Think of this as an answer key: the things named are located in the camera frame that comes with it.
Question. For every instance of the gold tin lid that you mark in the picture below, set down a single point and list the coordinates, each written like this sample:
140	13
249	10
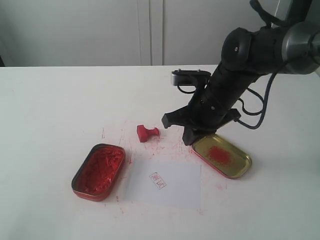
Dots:
223	156

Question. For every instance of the white cabinet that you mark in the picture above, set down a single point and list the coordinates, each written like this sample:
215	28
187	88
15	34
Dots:
119	32

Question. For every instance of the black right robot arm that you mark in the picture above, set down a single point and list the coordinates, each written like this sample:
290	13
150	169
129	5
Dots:
245	57

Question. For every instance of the white paper sheet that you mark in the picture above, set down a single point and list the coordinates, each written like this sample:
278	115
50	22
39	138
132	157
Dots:
169	183

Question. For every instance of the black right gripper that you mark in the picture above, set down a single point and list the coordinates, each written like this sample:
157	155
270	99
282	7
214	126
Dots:
210	106

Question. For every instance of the red plastic stamp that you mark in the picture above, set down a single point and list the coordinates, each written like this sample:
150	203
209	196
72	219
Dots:
144	133

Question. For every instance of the red ink pad tin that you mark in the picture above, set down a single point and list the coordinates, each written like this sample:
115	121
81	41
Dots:
96	177

